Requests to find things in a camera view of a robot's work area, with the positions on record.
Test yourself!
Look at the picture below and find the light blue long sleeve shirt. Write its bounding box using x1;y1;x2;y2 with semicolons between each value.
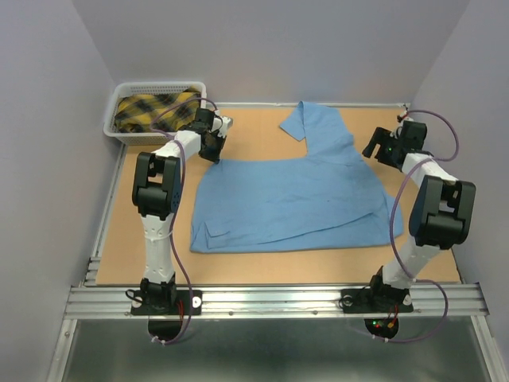
190;102;404;253

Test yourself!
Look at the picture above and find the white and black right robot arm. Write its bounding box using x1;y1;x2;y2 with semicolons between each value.
363;115;476;310

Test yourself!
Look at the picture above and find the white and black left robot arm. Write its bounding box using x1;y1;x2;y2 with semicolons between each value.
126;108;233;315

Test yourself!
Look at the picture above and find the white plastic basket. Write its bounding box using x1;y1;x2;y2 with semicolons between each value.
103;80;208;145

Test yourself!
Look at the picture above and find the yellow plaid shirt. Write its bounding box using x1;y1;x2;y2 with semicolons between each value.
113;88;200;134

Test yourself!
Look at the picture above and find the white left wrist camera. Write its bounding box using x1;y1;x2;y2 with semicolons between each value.
212;115;234;138

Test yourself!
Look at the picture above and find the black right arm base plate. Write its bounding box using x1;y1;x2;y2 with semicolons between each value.
338;286;414;340

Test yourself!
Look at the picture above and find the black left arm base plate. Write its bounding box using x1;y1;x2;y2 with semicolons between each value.
125;289;203;345

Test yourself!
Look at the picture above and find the aluminium mounting rail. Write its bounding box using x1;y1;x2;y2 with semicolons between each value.
64;283;488;320

